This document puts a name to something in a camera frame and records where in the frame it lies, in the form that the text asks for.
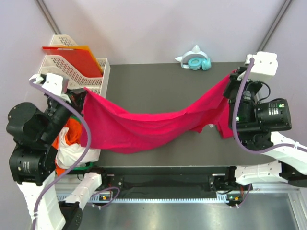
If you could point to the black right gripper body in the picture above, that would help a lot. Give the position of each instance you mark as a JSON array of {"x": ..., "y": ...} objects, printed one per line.
[{"x": 246, "y": 112}]

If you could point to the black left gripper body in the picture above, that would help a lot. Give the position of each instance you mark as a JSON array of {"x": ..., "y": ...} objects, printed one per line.
[{"x": 58, "y": 111}]

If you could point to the pink t shirt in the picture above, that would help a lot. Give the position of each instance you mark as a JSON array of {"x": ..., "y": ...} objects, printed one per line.
[{"x": 115, "y": 129}]

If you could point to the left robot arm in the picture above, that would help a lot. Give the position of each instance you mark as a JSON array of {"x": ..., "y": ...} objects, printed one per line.
[{"x": 32, "y": 162}]

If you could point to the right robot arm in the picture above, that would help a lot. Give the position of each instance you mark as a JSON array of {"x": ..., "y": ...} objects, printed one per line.
[{"x": 258, "y": 131}]

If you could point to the orange t shirt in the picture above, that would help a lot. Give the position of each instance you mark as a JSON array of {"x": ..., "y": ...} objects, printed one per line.
[{"x": 72, "y": 137}]

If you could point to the white t shirt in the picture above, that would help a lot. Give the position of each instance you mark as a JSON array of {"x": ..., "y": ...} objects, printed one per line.
[{"x": 67, "y": 154}]

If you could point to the white file organizer rack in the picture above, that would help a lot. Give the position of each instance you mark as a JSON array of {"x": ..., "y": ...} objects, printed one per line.
[{"x": 58, "y": 65}]

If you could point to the red orange folder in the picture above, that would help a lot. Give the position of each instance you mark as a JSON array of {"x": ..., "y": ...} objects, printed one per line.
[{"x": 80, "y": 57}]

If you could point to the green plastic bin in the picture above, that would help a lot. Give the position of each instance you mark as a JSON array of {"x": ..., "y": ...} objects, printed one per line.
[{"x": 83, "y": 166}]

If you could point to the teal cat ear headphones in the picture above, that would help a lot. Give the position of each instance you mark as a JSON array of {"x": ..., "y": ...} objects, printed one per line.
[{"x": 195, "y": 59}]

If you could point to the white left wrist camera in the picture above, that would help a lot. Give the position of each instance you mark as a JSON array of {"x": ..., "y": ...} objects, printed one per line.
[{"x": 53, "y": 83}]

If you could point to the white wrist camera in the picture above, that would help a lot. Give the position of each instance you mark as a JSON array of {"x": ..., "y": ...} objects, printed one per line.
[
  {"x": 265, "y": 66},
  {"x": 53, "y": 83}
]

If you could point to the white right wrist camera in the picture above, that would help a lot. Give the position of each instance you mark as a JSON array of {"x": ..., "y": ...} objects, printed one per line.
[{"x": 265, "y": 66}]

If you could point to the grey cable duct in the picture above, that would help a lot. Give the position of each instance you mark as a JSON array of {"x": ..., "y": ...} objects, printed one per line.
[{"x": 105, "y": 197}]

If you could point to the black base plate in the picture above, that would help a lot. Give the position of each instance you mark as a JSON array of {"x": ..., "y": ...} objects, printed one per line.
[{"x": 172, "y": 181}]

